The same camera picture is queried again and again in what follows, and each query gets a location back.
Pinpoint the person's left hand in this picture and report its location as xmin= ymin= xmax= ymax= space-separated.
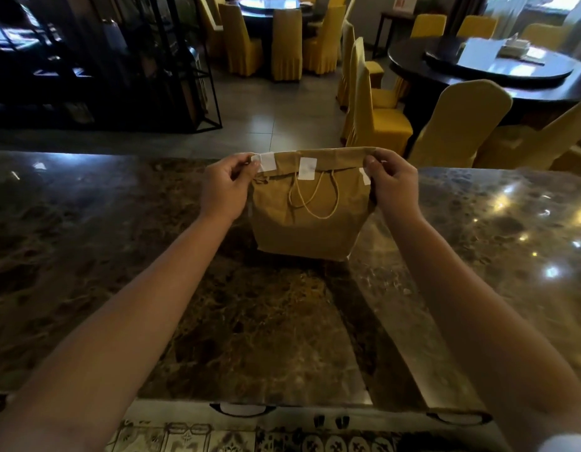
xmin=200 ymin=152 xmax=261 ymax=223

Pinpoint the person's right hand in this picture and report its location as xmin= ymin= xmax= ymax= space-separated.
xmin=363 ymin=148 xmax=426 ymax=224

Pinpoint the brown paper bag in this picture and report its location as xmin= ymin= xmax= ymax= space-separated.
xmin=249 ymin=147 xmax=378 ymax=262

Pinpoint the person's right forearm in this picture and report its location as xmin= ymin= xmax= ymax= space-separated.
xmin=385 ymin=214 xmax=581 ymax=452

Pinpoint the person's left forearm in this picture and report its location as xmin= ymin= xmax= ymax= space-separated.
xmin=0 ymin=210 xmax=247 ymax=452

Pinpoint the group of yellow covered chairs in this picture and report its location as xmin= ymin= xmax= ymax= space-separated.
xmin=337 ymin=14 xmax=581 ymax=180
xmin=196 ymin=0 xmax=357 ymax=83

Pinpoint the large dark round dining table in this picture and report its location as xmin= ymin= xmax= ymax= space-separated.
xmin=388 ymin=35 xmax=581 ymax=132

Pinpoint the small dark round dining table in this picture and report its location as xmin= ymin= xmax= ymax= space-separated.
xmin=225 ymin=0 xmax=330 ymax=43

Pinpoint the dark wooden side table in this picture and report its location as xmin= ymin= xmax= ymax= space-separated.
xmin=373 ymin=11 xmax=418 ymax=60

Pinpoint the black metal shelf rack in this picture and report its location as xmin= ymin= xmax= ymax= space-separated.
xmin=0 ymin=0 xmax=224 ymax=135

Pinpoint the dark glass turntable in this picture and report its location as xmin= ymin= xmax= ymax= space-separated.
xmin=424 ymin=36 xmax=577 ymax=88

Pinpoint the blue glass turntable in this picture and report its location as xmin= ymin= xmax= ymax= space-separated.
xmin=238 ymin=0 xmax=301 ymax=14

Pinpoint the white tissue box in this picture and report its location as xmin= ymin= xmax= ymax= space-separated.
xmin=498 ymin=34 xmax=531 ymax=59

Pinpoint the light window curtain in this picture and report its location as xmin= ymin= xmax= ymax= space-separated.
xmin=483 ymin=0 xmax=581 ymax=38

